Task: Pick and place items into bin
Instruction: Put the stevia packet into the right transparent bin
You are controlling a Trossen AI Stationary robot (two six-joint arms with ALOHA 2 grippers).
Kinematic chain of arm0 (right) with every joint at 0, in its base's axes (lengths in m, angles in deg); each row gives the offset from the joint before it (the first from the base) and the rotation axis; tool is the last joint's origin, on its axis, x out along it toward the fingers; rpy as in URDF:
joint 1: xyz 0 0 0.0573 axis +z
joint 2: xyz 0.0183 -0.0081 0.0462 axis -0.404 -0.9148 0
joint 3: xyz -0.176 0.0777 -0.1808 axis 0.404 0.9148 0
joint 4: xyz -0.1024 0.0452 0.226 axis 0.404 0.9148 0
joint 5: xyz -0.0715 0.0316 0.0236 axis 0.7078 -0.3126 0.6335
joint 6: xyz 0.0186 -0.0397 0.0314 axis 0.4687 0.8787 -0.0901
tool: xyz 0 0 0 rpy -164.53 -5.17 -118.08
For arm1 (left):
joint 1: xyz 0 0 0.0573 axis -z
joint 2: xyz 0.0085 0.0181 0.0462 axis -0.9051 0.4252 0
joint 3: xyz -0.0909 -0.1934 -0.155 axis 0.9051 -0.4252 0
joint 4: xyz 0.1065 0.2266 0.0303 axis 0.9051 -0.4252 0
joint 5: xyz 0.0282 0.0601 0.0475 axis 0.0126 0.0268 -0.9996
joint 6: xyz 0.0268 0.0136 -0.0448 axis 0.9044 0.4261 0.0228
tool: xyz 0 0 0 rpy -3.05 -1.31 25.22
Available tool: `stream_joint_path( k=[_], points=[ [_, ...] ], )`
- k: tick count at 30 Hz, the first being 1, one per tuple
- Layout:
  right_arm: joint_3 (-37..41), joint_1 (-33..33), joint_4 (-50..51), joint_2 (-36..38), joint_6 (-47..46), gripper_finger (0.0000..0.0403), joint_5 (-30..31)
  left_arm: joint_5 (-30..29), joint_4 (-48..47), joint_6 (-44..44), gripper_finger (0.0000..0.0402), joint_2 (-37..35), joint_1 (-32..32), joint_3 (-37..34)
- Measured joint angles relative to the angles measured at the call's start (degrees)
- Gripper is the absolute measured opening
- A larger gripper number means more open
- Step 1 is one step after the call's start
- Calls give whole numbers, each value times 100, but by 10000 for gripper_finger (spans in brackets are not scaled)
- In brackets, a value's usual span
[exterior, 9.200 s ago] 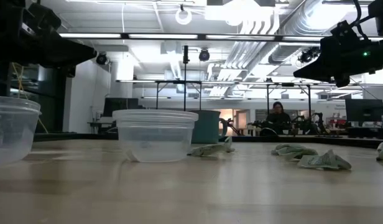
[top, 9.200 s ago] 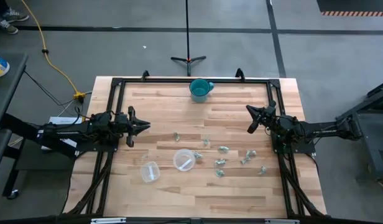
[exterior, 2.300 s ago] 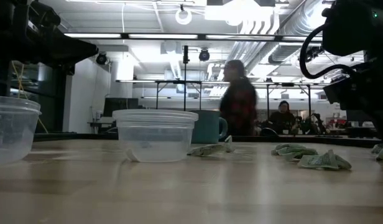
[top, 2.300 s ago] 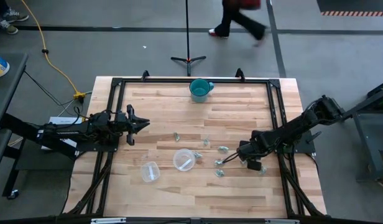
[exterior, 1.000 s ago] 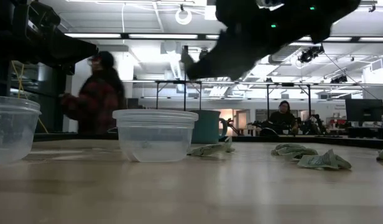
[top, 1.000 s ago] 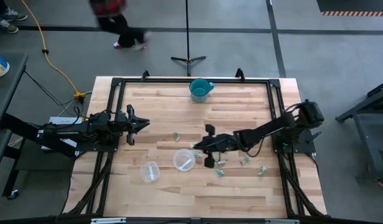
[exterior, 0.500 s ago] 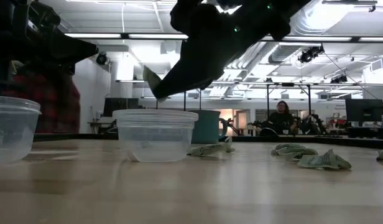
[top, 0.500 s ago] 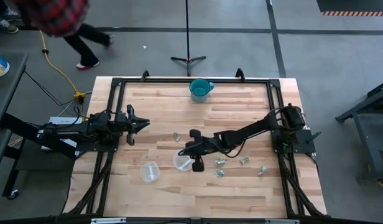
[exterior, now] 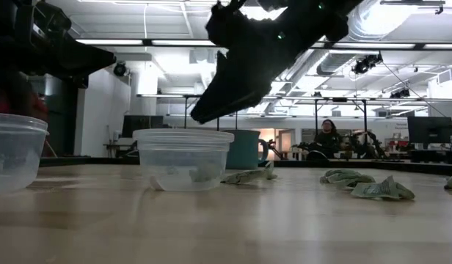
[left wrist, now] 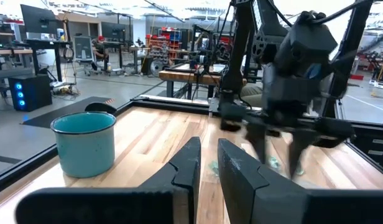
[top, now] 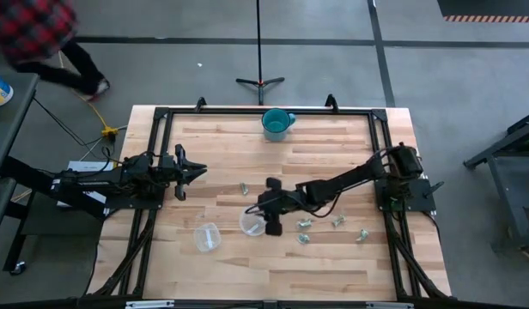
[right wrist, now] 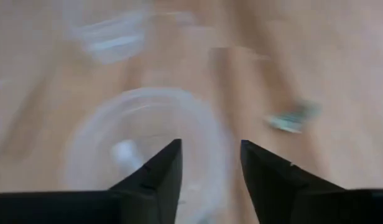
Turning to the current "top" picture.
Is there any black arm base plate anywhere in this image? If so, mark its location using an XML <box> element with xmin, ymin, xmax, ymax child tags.
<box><xmin>104</xmin><ymin>188</ymin><xmax>166</xmax><ymax>212</ymax></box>
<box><xmin>373</xmin><ymin>177</ymin><xmax>446</xmax><ymax>215</ymax></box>

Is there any black side table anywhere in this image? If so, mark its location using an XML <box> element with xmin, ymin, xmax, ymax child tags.
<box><xmin>0</xmin><ymin>70</ymin><xmax>40</xmax><ymax>276</ymax></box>

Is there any black cable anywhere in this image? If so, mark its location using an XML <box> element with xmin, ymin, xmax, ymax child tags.
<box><xmin>32</xmin><ymin>97</ymin><xmax>119</xmax><ymax>167</ymax></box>

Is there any teal mug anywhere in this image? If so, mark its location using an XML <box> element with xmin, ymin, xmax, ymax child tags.
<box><xmin>261</xmin><ymin>107</ymin><xmax>297</xmax><ymax>142</ymax></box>

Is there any black mat hazard stripe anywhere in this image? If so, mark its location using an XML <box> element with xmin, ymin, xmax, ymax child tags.
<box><xmin>435</xmin><ymin>0</ymin><xmax>529</xmax><ymax>24</ymax></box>

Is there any person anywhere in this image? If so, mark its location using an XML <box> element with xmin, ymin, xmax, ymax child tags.
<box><xmin>0</xmin><ymin>0</ymin><xmax>112</xmax><ymax>103</ymax></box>

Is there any clear plastic cup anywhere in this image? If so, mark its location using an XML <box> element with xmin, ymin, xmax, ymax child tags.
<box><xmin>193</xmin><ymin>221</ymin><xmax>222</xmax><ymax>253</ymax></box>
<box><xmin>239</xmin><ymin>208</ymin><xmax>268</xmax><ymax>238</ymax></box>

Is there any white box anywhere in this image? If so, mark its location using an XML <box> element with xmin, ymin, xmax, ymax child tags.
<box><xmin>56</xmin><ymin>160</ymin><xmax>116</xmax><ymax>208</ymax></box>

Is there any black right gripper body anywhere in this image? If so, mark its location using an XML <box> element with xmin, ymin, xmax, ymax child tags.
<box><xmin>257</xmin><ymin>177</ymin><xmax>309</xmax><ymax>238</ymax></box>

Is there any black metal cart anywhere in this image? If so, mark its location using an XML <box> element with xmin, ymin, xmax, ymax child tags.
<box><xmin>463</xmin><ymin>108</ymin><xmax>529</xmax><ymax>263</ymax></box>

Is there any silver aluminium extrusion bar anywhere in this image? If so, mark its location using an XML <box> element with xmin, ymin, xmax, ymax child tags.
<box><xmin>125</xmin><ymin>300</ymin><xmax>176</xmax><ymax>309</ymax></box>
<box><xmin>365</xmin><ymin>301</ymin><xmax>415</xmax><ymax>309</ymax></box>

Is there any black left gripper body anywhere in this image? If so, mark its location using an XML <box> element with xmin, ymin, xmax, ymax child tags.
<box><xmin>159</xmin><ymin>143</ymin><xmax>190</xmax><ymax>202</ymax></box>

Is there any black aluminium extrusion frame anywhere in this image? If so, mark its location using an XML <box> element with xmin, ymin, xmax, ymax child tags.
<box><xmin>87</xmin><ymin>94</ymin><xmax>453</xmax><ymax>304</ymax></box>

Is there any yellow cable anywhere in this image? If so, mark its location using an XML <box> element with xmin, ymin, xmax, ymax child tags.
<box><xmin>57</xmin><ymin>50</ymin><xmax>115</xmax><ymax>132</ymax></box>

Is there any black tripod stand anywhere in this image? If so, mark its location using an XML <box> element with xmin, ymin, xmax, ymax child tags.
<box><xmin>235</xmin><ymin>0</ymin><xmax>286</xmax><ymax>106</ymax></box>

